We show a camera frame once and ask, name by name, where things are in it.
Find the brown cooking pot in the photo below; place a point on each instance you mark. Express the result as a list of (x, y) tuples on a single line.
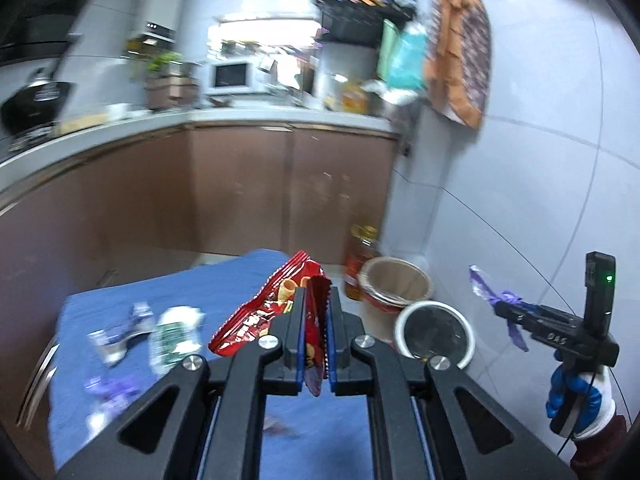
[(163, 93)]

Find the yellow oil bottle on counter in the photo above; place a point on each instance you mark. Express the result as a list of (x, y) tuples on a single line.
[(354, 99)]

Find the white round trash bin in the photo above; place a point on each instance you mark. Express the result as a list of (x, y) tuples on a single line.
[(431, 328)]

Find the brown kitchen cabinets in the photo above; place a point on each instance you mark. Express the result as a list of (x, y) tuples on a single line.
[(149, 206)]

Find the beige lined trash bin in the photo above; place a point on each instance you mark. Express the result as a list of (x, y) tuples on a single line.
[(387, 286)]

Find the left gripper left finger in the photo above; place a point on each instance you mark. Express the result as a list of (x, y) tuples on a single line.
[(272, 365)]

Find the teal hanging bag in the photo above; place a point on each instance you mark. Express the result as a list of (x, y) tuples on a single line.
[(405, 69)]

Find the white water heater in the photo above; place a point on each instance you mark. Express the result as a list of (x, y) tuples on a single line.
[(157, 20)]

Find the white blue wrapper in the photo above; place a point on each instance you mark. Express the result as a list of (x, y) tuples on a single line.
[(112, 343)]

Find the orange patterned apron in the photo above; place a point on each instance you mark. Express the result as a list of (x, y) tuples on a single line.
[(457, 63)]

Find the green white wrapper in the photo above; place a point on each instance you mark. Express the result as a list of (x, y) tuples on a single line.
[(175, 336)]

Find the purple candy wrapper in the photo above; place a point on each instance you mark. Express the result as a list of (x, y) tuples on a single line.
[(481, 288)]

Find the black dish rack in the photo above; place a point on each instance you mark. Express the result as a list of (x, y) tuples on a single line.
[(360, 22)]

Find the white microwave oven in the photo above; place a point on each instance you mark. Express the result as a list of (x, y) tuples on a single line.
[(233, 77)]

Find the black wok with lid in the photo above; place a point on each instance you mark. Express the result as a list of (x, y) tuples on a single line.
[(36, 104)]

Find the cooking oil bottle on floor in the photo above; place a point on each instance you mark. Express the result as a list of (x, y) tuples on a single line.
[(361, 247)]

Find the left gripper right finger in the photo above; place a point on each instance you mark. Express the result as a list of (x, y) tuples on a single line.
[(361, 365)]

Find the dark red noodle snack bag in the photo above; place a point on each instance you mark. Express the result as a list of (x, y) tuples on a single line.
[(253, 319)]

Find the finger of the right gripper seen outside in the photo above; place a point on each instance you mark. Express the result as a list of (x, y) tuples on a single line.
[(511, 311)]

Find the right blue white glove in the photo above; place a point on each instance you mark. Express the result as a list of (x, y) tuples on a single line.
[(580, 403)]

